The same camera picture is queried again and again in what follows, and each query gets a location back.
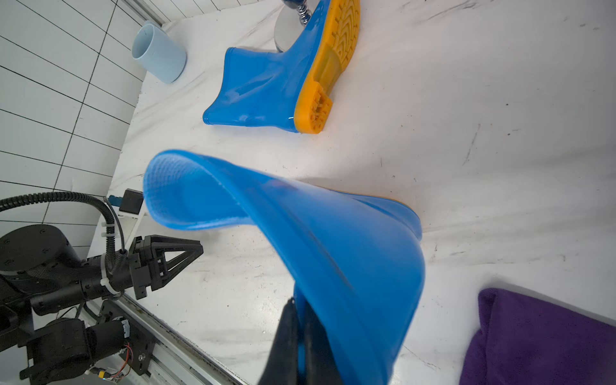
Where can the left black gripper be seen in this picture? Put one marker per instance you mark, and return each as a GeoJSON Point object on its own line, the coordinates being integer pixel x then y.
{"type": "Point", "coordinates": [136, 269]}

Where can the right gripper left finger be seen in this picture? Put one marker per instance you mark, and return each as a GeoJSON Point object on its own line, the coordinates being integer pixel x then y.
{"type": "Point", "coordinates": [282, 363]}

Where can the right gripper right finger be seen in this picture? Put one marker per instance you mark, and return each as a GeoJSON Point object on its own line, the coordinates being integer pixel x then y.
{"type": "Point", "coordinates": [320, 366]}

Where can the blue rubber boot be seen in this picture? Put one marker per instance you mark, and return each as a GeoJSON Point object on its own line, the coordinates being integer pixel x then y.
{"type": "Point", "coordinates": [289, 90]}
{"type": "Point", "coordinates": [355, 259]}

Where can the purple cloth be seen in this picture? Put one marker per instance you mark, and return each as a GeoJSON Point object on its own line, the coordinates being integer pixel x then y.
{"type": "Point", "coordinates": [526, 340]}

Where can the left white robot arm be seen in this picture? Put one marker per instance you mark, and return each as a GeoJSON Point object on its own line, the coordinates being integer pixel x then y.
{"type": "Point", "coordinates": [61, 308]}

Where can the light blue cup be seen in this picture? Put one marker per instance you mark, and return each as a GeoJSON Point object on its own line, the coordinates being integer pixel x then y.
{"type": "Point", "coordinates": [158, 54]}

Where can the chrome hook stand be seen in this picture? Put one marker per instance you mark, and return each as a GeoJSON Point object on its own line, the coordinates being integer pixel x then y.
{"type": "Point", "coordinates": [291, 22]}

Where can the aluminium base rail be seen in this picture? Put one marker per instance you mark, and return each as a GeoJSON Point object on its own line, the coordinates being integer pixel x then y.
{"type": "Point", "coordinates": [174, 360]}

